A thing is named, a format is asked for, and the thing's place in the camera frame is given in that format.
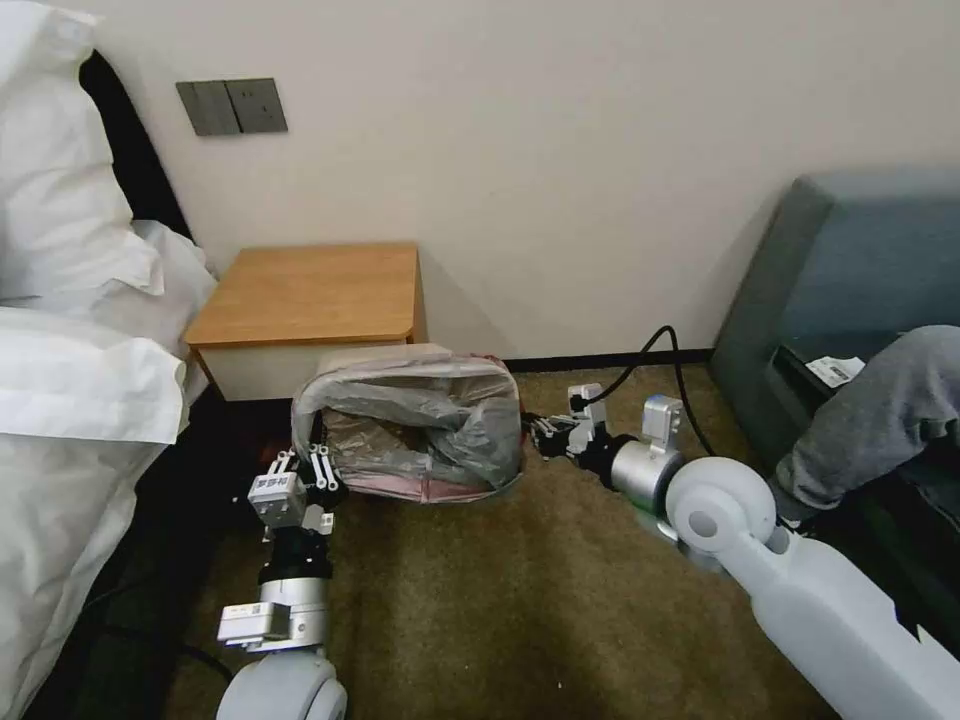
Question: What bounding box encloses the white paper label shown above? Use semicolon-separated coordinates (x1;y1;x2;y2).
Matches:
805;355;865;387

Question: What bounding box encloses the pink trash can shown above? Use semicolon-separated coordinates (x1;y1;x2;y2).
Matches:
288;341;527;506

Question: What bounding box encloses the person's leg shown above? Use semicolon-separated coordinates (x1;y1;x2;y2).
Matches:
774;323;960;529

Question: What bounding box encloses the white duvet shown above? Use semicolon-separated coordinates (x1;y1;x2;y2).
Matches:
0;298;211;720

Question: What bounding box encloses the grey wall socket plate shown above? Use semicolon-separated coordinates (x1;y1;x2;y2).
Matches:
224;76;291;137

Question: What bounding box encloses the black headboard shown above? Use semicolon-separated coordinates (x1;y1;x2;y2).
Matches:
77;47;202;250

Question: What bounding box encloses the wooden nightstand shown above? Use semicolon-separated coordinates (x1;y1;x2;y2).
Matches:
184;240;430;404

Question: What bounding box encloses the large white pillow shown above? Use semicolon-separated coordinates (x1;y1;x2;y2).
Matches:
0;0;168;304

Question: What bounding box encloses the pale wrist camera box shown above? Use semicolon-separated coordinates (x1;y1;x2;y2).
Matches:
567;383;609;436
246;472;307;528

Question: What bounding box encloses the grey-blue sofa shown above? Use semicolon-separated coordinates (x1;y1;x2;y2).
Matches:
707;170;960;658

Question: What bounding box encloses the small white pillow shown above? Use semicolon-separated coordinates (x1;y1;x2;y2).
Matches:
131;219;220;305

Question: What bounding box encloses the clear grey garbage bag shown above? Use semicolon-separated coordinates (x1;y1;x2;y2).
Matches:
290;341;526;495

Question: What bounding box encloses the grey wall switch plate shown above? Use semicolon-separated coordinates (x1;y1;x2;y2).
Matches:
175;80;243;139

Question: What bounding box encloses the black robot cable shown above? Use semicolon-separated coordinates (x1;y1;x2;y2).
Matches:
596;324;723;456

